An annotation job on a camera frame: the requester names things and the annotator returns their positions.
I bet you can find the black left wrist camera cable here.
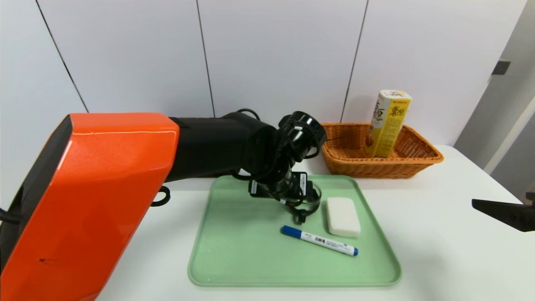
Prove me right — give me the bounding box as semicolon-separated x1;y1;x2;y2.
232;109;327;209

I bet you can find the glass cup with black holder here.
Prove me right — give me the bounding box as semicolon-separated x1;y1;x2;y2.
288;184;322;223

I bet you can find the green plastic tray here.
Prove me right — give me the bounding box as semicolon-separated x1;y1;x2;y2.
188;175;402;287

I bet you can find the yellow snack box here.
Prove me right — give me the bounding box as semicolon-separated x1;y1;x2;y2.
364;89;413;158

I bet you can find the white eraser block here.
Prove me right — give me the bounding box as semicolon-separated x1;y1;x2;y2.
326;197;362;238

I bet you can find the white marker with blue cap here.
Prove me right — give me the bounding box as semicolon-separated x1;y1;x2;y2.
281;225;359;257

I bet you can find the orange wicker basket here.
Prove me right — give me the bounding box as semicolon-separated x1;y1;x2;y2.
320;122;444;179

